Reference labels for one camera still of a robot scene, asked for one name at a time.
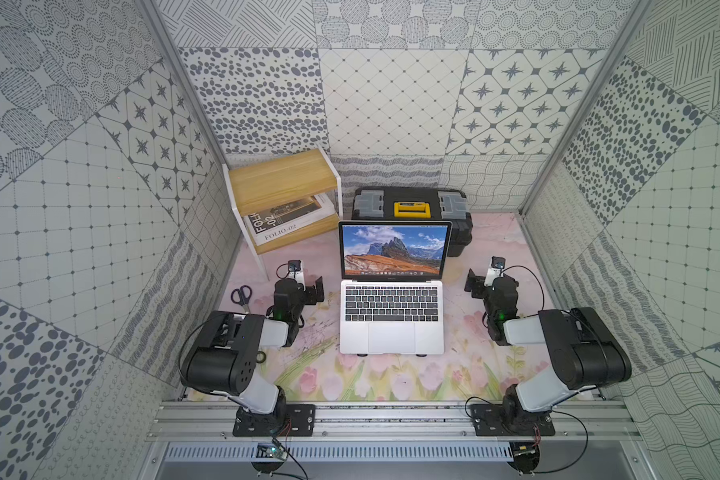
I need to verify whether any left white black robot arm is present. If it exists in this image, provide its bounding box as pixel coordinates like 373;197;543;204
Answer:
179;277;325;438

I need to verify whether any left small circuit board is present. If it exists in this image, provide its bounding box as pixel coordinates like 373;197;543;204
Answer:
254;443;289;462

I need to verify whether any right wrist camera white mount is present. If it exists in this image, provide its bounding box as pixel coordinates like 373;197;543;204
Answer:
484;256;506;287

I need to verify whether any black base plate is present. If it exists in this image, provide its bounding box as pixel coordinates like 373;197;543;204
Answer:
232;404;316;438
468;403;556;437

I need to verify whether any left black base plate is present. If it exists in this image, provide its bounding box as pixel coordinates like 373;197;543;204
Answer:
232;404;316;438

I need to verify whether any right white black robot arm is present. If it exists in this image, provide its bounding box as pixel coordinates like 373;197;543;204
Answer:
464;268;632;439

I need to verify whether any black toolbox with yellow handle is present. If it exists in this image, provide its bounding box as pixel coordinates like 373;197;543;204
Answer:
351;186;473;257

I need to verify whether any white ventilation grille strip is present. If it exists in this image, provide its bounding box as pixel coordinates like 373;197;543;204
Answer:
164;441;512;463

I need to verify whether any floral pink table mat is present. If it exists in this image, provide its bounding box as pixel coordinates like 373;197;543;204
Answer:
225;213;552;402

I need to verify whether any right small circuit board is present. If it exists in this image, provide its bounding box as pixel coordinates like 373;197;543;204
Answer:
509;442;540;474

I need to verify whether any wooden white-framed side shelf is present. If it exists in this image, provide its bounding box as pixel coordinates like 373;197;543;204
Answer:
222;147;344;280

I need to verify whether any grey folding laptop stand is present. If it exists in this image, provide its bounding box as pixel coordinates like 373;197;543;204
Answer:
356;354;428;358

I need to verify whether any white Folio magazine book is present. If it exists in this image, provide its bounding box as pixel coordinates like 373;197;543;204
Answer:
243;193;335;246

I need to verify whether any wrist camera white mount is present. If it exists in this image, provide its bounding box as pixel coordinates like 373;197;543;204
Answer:
484;256;506;287
286;260;306;286

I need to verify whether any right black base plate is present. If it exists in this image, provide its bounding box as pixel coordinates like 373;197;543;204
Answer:
468;403;556;437

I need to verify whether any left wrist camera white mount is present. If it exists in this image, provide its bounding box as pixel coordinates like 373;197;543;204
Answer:
286;260;306;286

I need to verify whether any silver laptop computer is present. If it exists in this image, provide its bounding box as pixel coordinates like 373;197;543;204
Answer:
338;220;452;356

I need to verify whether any small circuit board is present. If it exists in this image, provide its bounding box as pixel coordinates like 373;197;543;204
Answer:
509;442;540;474
254;443;289;462

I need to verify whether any aluminium mounting rail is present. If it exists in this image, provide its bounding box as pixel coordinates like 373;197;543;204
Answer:
146;400;641;442

